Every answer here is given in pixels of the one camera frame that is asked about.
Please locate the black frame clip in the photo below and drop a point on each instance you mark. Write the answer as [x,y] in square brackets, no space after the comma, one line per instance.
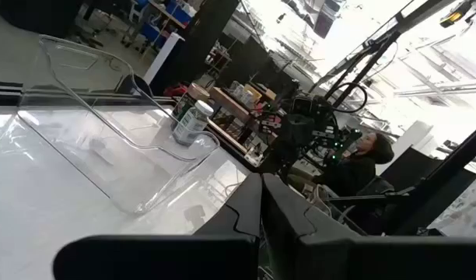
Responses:
[135,86]

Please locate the clear plastic bin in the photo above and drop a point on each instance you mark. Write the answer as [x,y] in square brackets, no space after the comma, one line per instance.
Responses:
[117,171]

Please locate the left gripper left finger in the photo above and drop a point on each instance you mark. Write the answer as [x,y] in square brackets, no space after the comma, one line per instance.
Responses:
[222,256]

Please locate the white-lid glass spice jar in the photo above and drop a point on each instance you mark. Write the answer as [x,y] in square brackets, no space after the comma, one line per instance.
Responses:
[191,124]

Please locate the white pedestal stand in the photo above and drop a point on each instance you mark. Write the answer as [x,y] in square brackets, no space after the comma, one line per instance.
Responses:
[164,58]

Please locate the black diagonal strut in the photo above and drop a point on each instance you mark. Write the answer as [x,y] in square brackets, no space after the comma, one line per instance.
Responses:
[456,163]

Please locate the blue storage bins shelf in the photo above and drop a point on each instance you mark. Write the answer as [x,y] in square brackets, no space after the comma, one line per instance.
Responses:
[176,13]

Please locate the person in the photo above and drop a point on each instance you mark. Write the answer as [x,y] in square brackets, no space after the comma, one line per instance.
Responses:
[354,175]

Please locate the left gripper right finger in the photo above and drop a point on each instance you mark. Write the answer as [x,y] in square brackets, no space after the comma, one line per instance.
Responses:
[339,260]

